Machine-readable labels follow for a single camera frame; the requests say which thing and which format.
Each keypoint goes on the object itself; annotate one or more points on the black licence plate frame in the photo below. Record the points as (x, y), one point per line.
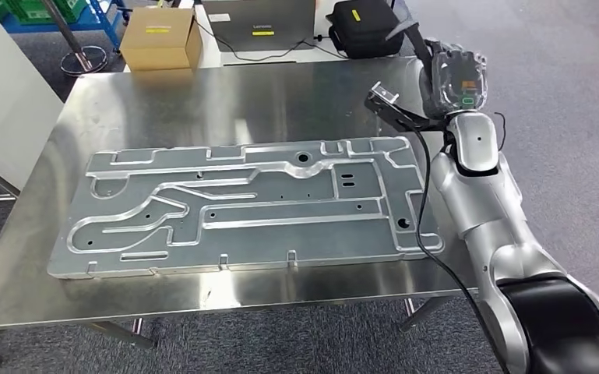
(419, 44)

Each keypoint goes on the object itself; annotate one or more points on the grey laptop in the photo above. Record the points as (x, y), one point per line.
(258, 20)

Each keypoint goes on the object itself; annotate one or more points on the black camera bracket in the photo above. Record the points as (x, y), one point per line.
(397, 118)

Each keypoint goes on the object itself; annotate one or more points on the grey metal plate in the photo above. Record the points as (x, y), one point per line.
(278, 237)

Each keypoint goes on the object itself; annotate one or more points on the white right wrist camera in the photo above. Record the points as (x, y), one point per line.
(384, 93)

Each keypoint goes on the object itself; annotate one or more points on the white table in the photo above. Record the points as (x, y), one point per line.
(309, 56)

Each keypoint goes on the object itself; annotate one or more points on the brown cardboard box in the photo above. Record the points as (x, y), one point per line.
(160, 41)

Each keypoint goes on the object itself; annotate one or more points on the steel workbench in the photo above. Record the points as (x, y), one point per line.
(227, 103)

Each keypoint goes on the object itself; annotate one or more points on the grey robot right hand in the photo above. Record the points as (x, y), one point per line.
(459, 77)

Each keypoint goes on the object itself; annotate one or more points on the black carrying case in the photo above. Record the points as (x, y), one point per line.
(366, 31)

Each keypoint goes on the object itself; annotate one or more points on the blue metal cart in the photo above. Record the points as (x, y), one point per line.
(108, 15)

